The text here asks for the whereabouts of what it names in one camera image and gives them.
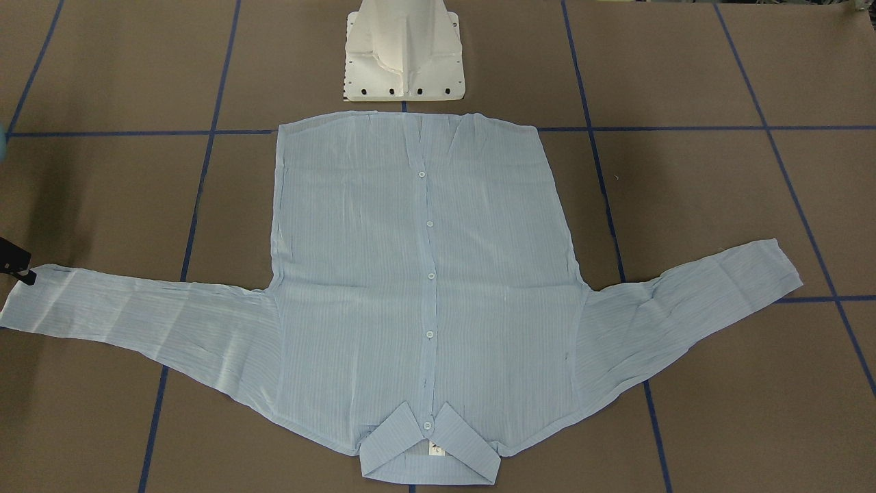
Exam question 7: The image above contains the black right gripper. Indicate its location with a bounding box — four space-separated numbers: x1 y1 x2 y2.
1 237 37 285

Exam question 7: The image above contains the light blue button-up shirt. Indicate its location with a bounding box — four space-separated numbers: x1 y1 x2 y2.
2 112 801 485

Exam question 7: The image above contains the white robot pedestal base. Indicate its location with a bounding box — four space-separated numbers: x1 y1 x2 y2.
342 1 466 102

